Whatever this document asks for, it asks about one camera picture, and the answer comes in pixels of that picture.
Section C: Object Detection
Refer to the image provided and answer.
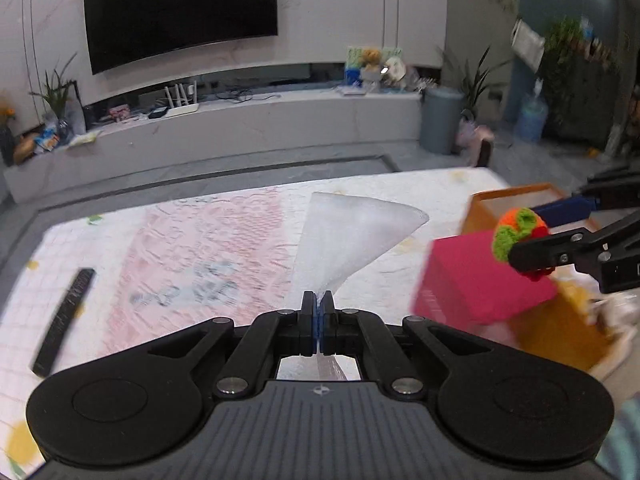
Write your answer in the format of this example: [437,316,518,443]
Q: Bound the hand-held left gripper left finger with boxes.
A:
[145,291,317,400]

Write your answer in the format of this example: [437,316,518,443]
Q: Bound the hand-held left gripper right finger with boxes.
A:
[321,291,493,400]

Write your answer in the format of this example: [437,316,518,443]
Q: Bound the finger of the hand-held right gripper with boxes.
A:
[532,166,640,226]
[509,207,640,295]

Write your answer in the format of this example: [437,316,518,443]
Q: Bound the orange green crochet toy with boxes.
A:
[492,207,557,281]

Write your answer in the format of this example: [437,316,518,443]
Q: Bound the frosted plastic bag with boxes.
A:
[290,191,430,382]

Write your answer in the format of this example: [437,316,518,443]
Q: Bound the orange wooden box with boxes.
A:
[460,182,601,242]

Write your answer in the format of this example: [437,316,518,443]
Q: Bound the red box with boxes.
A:
[410,232,559,329]

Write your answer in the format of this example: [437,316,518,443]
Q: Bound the orange storage box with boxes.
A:
[509,280,621,372]

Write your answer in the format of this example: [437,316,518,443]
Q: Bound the blue water bottle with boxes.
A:
[514,80,549,144]

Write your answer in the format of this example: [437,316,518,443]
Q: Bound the pink cloth bundle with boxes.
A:
[456,121,497,168]

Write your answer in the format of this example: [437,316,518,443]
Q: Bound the shelf with green plants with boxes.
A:
[542,16,623,142]

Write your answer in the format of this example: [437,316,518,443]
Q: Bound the grey trash can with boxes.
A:
[418,87,464,155]

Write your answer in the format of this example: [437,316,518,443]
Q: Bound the tall potted plant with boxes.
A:
[440,46,507,122]

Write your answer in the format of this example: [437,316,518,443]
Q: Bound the white hanging paper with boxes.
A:
[509,18,546,69]

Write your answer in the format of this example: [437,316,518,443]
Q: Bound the grey television cabinet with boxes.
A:
[2,62,424,204]

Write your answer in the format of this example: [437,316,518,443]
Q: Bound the black remote control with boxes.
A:
[31,268,96,379]

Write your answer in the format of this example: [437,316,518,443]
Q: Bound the teddy bear picture box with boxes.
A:
[345,45,404,87]

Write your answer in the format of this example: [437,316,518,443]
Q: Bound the white router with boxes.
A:
[163,85,200,119]

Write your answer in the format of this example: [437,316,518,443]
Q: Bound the pale green paper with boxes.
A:
[66,129,104,149]

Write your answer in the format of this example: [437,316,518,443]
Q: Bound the blue snack bag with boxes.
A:
[35,126,62,154]

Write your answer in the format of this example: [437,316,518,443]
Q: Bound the brown bread loaf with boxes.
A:
[13,134,39,164]

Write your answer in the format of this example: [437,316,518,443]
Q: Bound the green leafy plant in vase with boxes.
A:
[29,52,80,142]

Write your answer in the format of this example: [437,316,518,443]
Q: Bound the dark vase with yellow flowers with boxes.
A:
[0,102,16,167]

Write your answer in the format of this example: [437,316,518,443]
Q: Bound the black cable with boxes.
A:
[216,87,282,104]

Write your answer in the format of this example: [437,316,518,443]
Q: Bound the black wall television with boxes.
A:
[82,0,279,76]

